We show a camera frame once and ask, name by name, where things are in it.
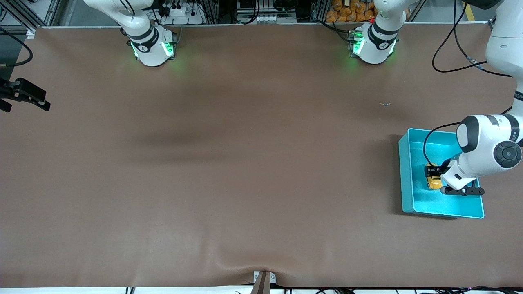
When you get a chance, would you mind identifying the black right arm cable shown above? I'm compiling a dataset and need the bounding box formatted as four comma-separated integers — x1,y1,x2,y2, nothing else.
0,27,33,68

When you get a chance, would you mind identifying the teal plastic bin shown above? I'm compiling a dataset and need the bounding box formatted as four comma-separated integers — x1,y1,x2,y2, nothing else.
398,128,485,219

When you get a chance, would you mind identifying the white power strip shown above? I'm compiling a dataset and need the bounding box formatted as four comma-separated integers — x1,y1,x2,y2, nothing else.
157,4,205,25

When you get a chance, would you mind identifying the orange snack bag pile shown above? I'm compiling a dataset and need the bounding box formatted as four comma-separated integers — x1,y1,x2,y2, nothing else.
326,0,376,23

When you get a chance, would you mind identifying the aluminium frame post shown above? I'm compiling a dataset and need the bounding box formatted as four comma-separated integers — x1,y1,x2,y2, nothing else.
0,0,62,37

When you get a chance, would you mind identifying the grey metal table clamp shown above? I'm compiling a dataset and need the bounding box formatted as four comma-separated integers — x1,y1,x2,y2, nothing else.
250,270,277,294

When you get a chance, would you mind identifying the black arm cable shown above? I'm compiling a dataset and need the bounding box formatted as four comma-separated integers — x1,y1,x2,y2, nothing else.
423,0,515,168
0,27,33,68

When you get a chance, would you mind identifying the yellow beetle toy car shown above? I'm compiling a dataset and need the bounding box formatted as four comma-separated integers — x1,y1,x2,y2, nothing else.
427,163,443,191

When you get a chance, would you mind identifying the brown table cover mat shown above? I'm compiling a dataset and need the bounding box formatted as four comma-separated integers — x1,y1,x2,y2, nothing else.
0,22,523,288

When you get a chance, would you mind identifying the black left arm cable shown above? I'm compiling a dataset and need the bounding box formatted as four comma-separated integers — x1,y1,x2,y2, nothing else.
423,0,515,168

